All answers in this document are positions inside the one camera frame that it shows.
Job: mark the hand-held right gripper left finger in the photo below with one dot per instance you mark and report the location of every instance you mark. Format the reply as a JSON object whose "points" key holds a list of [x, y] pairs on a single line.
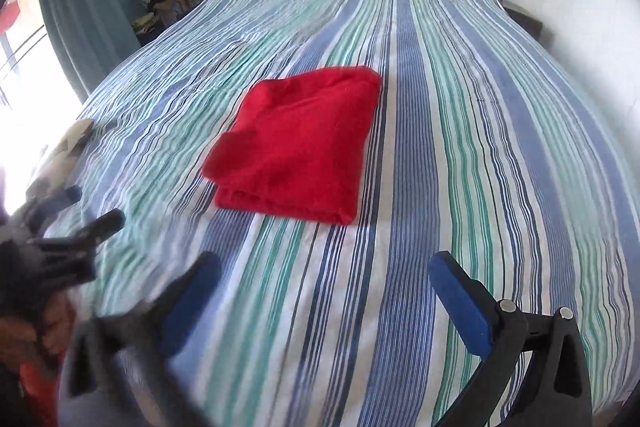
{"points": [[192, 302]]}

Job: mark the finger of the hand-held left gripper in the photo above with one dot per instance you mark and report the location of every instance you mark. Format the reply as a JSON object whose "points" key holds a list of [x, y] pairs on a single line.
{"points": [[62, 199], [100, 224]]}

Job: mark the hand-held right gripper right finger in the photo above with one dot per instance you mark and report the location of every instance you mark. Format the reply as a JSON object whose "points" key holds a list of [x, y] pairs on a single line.
{"points": [[465, 302]]}

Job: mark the red knitted sweater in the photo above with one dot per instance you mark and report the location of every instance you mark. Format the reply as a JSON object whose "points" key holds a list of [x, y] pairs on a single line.
{"points": [[300, 142]]}

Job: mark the beige patterned cushion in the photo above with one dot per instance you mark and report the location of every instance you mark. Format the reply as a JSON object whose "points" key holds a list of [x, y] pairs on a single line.
{"points": [[70, 142]]}

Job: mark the striped bed sheet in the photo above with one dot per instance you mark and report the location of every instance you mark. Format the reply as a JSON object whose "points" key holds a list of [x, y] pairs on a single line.
{"points": [[450, 157]]}

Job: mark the window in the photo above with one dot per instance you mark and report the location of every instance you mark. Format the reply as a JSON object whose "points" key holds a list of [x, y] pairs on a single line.
{"points": [[25, 57]]}

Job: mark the red hanging decoration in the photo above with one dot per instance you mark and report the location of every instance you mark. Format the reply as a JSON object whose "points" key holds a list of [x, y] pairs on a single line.
{"points": [[7, 17]]}

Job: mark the dark nightstand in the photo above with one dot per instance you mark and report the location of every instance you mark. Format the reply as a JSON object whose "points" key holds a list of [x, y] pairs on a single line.
{"points": [[525, 22]]}

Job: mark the white wardrobe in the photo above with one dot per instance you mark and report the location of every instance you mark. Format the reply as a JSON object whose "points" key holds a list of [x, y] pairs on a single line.
{"points": [[600, 32]]}

